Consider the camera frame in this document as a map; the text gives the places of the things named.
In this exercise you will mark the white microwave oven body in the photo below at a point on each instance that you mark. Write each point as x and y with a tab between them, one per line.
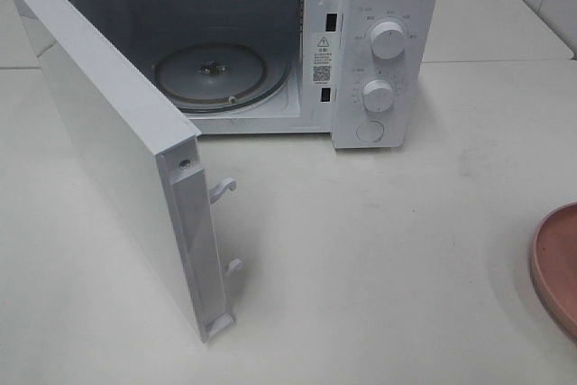
327	43

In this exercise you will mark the white timer knob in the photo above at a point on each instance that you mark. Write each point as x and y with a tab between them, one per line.
378	96

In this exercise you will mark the round white door-release button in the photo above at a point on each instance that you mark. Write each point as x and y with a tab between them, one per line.
370	131

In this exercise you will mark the upper white power knob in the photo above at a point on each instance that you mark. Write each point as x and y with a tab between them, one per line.
387	39

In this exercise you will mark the pink round plate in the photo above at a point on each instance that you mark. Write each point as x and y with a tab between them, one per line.
553	266

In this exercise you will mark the white microwave door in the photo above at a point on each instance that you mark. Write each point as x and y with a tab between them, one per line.
142	153

